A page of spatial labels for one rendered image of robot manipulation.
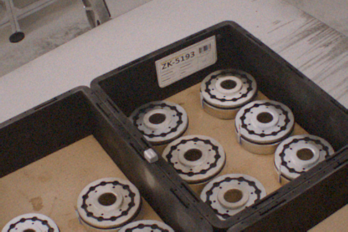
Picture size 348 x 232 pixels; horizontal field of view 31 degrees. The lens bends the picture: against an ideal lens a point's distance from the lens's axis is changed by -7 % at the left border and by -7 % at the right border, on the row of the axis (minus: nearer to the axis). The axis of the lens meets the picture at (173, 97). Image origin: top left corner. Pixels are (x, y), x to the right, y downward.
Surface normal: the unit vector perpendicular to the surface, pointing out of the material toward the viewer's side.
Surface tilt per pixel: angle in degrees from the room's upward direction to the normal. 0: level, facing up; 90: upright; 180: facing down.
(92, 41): 0
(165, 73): 90
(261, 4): 0
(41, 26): 0
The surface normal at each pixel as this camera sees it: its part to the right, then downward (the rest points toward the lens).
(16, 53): -0.11, -0.76
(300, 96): -0.85, 0.40
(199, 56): 0.52, 0.51
